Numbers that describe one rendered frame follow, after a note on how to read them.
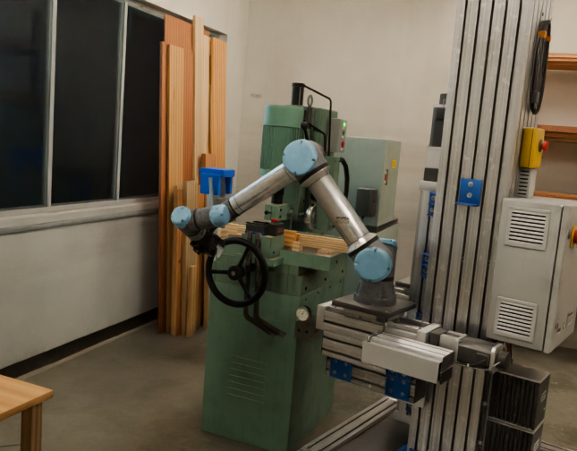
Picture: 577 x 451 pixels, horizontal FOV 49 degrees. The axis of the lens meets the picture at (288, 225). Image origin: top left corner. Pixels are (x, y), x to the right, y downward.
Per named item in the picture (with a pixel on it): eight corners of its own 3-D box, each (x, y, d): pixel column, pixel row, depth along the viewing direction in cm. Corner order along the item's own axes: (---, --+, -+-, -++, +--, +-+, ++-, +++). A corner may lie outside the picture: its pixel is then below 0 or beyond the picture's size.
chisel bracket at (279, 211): (263, 223, 282) (265, 203, 281) (276, 220, 295) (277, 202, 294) (278, 225, 279) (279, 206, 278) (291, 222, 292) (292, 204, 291)
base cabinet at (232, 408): (199, 429, 292) (208, 280, 282) (255, 389, 344) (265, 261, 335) (286, 456, 274) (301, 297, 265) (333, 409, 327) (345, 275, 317)
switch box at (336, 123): (325, 151, 301) (328, 117, 299) (333, 151, 310) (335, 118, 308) (337, 152, 298) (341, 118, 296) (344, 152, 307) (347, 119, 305)
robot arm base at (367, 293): (403, 302, 226) (406, 275, 225) (384, 309, 214) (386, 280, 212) (366, 293, 235) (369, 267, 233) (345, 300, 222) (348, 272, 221)
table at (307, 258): (191, 253, 274) (192, 239, 273) (226, 244, 302) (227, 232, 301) (321, 275, 250) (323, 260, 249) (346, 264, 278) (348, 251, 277)
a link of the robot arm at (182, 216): (190, 222, 217) (167, 225, 220) (203, 235, 227) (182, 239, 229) (190, 202, 221) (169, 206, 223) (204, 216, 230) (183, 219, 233)
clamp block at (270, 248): (239, 254, 264) (240, 233, 263) (253, 250, 277) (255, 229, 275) (270, 259, 259) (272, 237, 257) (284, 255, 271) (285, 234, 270)
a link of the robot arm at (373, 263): (402, 264, 214) (311, 132, 217) (398, 272, 200) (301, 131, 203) (372, 283, 218) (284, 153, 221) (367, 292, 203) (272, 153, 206)
